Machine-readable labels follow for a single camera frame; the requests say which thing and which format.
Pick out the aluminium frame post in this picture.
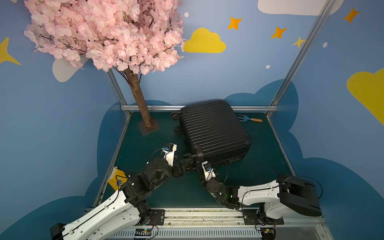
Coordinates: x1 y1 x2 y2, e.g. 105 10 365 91
106 70 131 118
266 0 337 119

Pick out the pink blossom artificial tree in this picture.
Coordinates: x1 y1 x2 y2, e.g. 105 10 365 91
24 0 184 130

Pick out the blue garden fork wooden handle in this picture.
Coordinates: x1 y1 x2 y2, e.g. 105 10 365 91
238 114 263 123

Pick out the aluminium frame post right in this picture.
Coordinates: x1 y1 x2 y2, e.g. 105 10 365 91
266 0 337 119

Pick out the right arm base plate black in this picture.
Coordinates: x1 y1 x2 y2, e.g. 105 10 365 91
243 209 284 226

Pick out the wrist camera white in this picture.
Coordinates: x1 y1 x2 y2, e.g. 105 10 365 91
162 143 177 167
202 161 216 182

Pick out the small green circuit board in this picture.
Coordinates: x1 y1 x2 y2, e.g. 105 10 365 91
135 228 152 237

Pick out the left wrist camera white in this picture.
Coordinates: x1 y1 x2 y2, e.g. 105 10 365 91
162 143 177 167

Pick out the black ribbed hard-shell suitcase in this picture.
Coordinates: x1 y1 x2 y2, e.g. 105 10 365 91
171 100 252 166

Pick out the aluminium frame post left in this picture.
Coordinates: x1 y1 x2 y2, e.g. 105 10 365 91
106 70 131 118

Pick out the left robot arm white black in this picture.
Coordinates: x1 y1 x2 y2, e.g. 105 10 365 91
50 158 196 240

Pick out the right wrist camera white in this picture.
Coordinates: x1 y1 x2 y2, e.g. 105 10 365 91
202 161 216 182

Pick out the yellow black work glove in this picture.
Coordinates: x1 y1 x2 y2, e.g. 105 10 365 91
108 167 128 191

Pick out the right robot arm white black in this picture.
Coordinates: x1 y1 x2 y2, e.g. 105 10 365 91
203 175 322 224

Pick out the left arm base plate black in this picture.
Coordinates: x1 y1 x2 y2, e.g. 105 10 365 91
137 209 166 226

